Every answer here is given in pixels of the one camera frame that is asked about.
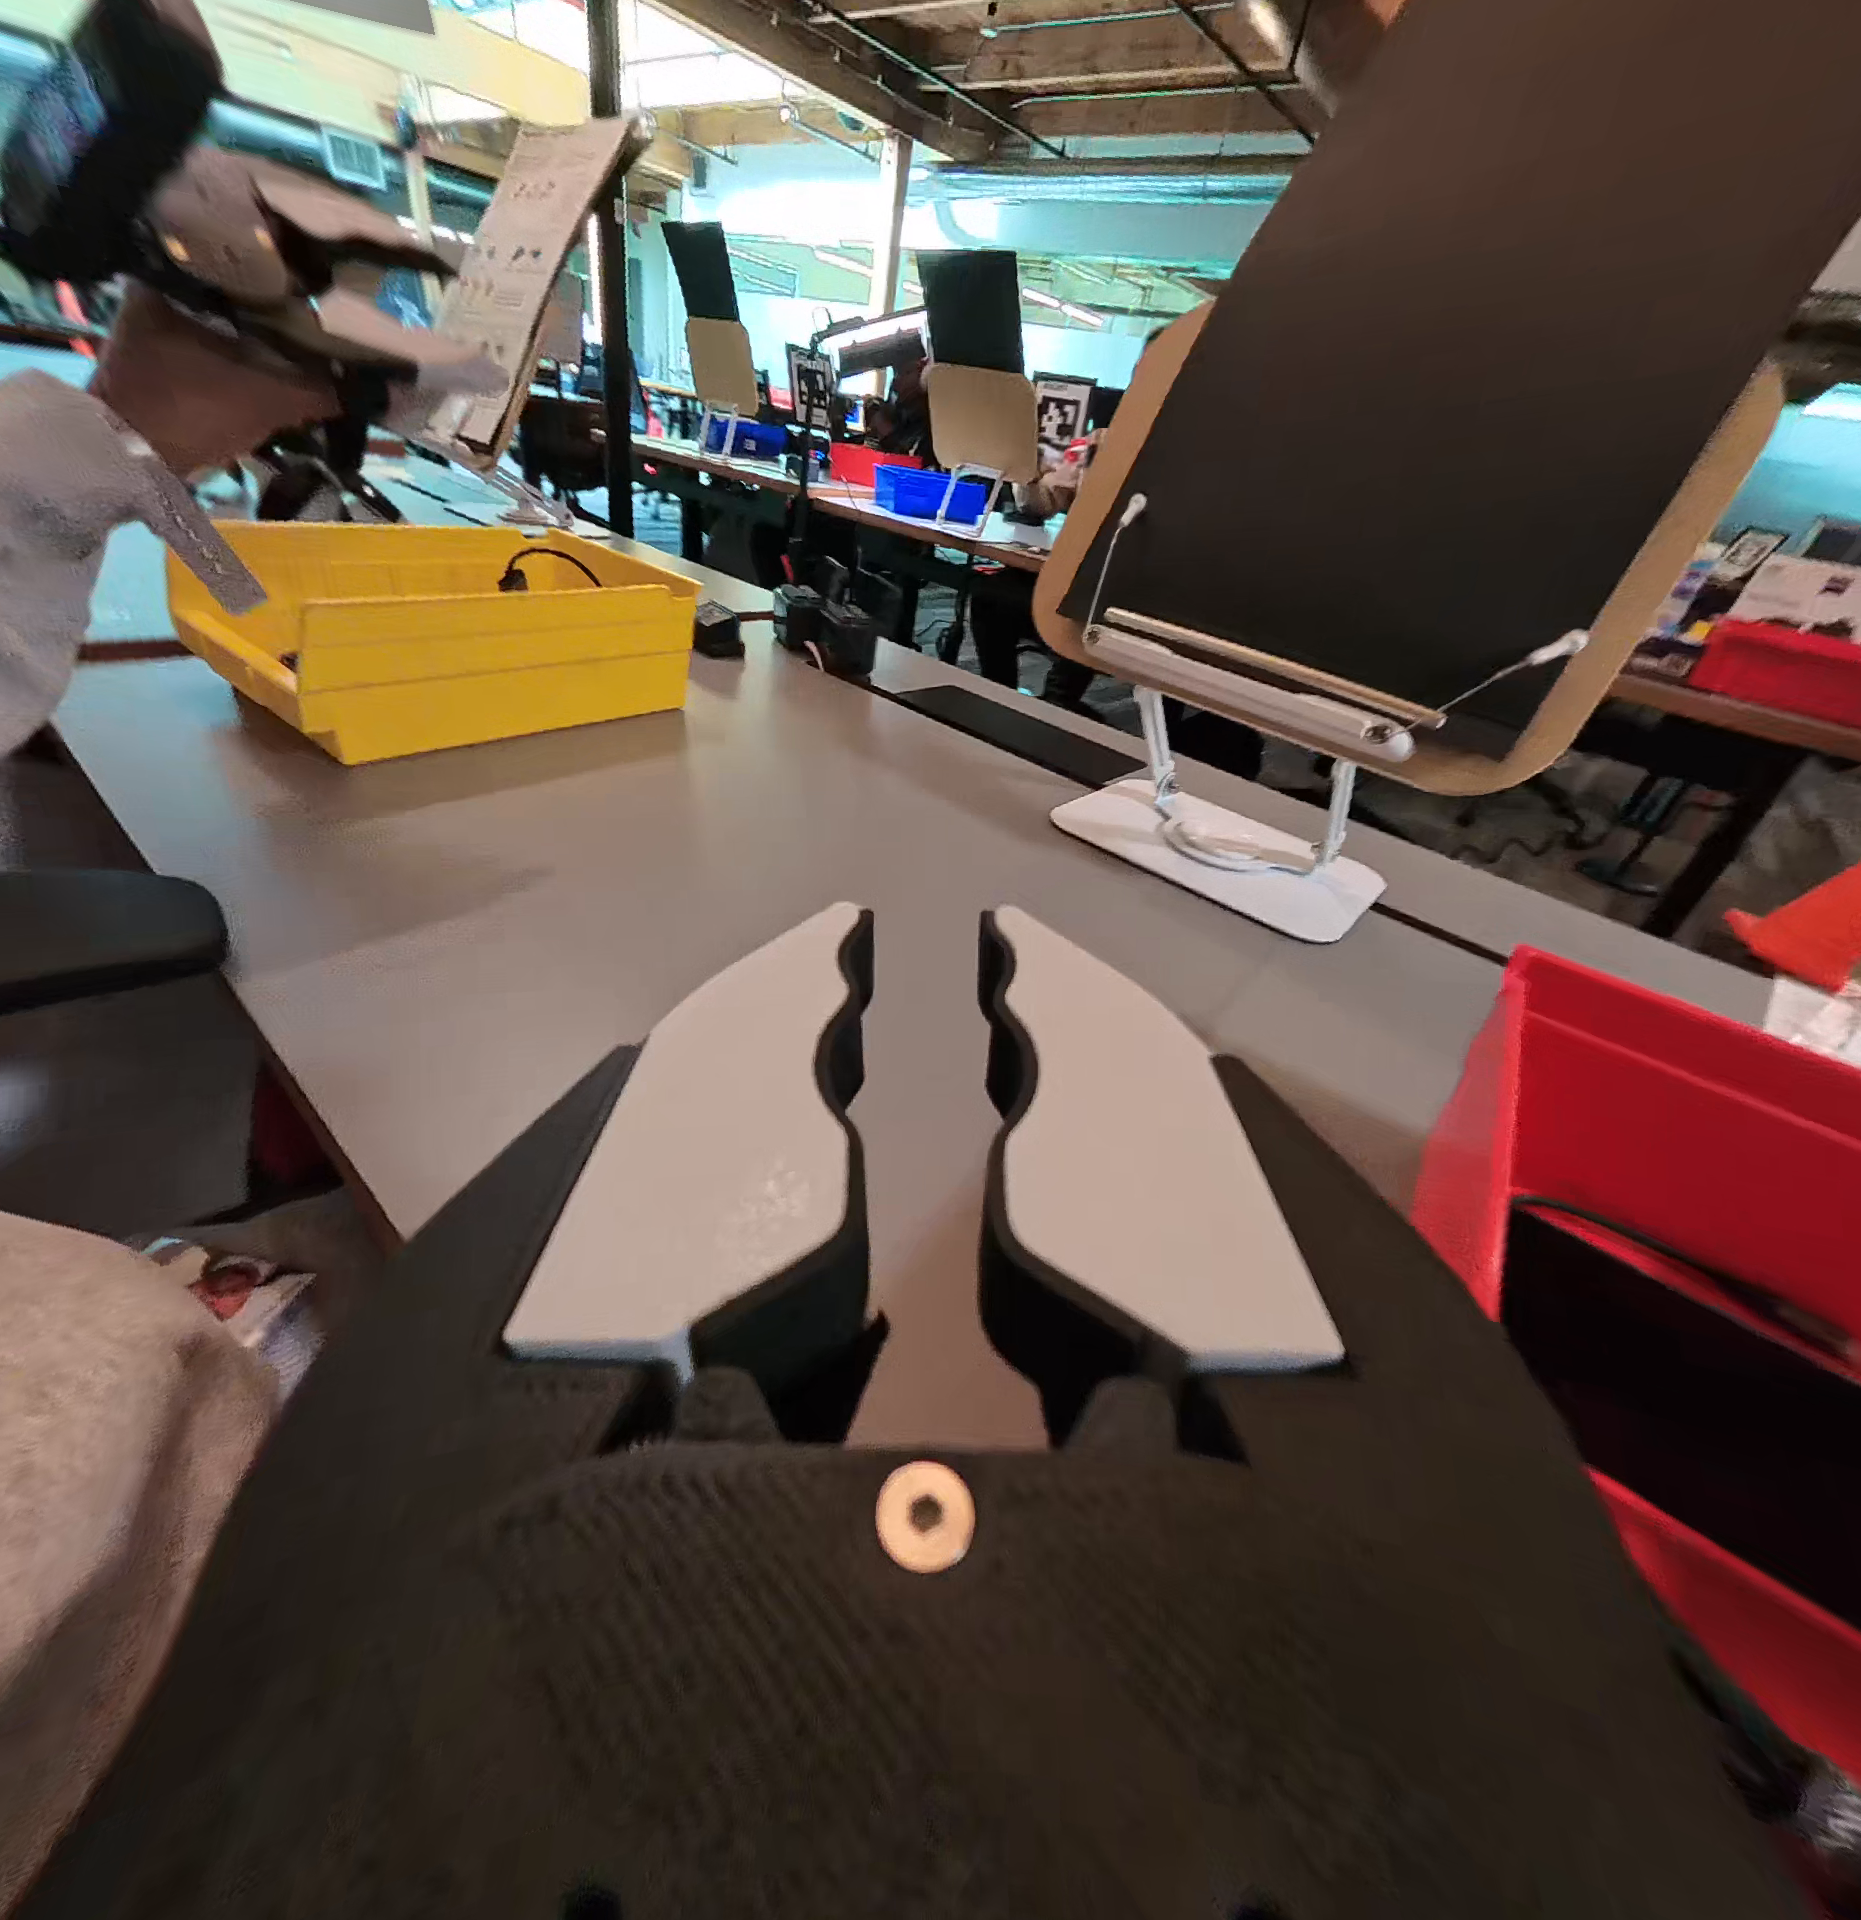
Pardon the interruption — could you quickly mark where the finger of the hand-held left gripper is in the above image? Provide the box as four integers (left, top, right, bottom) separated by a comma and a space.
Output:
317, 289, 513, 441
252, 162, 459, 282

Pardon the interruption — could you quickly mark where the person's left hand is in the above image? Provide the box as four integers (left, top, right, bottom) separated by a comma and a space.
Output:
94, 284, 345, 478

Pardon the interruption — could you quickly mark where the black chair armrest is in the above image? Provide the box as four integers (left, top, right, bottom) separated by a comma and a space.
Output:
0, 870, 232, 1024

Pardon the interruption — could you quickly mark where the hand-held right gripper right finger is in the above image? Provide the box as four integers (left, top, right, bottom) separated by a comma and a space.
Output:
980, 904, 1349, 1376

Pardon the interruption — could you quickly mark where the person's left forearm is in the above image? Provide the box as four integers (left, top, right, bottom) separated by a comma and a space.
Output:
0, 369, 197, 772

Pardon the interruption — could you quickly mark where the white base document stand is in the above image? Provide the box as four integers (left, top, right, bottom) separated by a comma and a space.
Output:
1033, 0, 1861, 947

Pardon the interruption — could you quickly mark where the red storage bin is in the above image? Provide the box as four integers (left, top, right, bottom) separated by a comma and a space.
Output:
1687, 615, 1861, 735
1414, 944, 1861, 1803

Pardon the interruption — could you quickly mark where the black board stand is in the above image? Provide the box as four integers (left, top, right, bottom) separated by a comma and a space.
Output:
916, 247, 1045, 527
665, 221, 760, 414

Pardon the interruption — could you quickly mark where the orange cone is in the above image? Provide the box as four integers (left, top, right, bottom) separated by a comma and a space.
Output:
1722, 849, 1861, 990

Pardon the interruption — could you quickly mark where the grey watch strap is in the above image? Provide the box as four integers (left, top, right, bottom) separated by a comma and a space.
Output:
118, 437, 268, 619

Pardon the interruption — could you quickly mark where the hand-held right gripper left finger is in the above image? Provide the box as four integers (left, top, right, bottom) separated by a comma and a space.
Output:
501, 900, 880, 1381

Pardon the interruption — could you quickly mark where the yellow storage bin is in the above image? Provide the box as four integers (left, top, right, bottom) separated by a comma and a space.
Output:
165, 518, 707, 767

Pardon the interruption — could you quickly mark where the printed sheet stand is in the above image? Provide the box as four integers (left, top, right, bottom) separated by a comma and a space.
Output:
422, 119, 655, 527

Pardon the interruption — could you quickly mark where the black post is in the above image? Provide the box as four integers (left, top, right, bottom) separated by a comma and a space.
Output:
588, 0, 641, 533

